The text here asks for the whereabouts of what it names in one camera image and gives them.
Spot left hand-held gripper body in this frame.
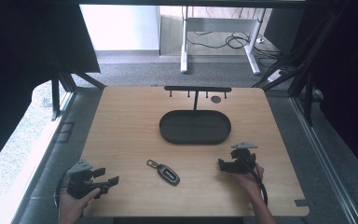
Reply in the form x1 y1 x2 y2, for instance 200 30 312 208
66 159 110 200

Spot black floor cables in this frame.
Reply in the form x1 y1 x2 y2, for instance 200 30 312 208
186 30 282 62

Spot white power strip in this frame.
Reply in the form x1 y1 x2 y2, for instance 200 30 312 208
267 68 286 83

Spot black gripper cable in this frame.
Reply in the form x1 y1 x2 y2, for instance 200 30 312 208
244 157 269 207
53 169 72 209

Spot person's left hand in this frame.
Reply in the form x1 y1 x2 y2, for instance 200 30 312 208
58 187 103 219

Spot black car key fob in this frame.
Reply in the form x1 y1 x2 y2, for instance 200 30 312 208
146 159 181 187

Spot black key rack with tray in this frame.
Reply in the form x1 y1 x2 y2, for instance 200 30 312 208
158 85 233 146

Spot white desk frame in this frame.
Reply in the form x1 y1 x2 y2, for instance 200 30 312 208
180 6 267 76

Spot aluminium rail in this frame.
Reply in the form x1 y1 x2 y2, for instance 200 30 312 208
289 96 358 224

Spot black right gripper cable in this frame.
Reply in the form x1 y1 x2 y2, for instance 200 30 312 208
244 157 269 207

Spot dark floor socket plates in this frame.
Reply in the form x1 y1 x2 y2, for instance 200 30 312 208
55 121 76 145

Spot dark overhead bar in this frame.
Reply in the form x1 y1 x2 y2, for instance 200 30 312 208
77 0 308 9

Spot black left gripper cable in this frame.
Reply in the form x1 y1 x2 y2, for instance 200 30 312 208
53 169 72 209

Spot person's right hand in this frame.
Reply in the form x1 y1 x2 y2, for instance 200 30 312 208
234 165 266 201

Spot black curtain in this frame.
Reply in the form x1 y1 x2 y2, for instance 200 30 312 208
0 0 102 179
292 0 358 185

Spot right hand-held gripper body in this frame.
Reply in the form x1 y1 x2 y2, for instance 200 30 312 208
229 142 259 175

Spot black metal stand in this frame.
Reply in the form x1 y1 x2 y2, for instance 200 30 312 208
49 55 107 121
251 0 352 127

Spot white wall panel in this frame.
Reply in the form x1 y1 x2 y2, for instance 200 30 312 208
79 4 161 51

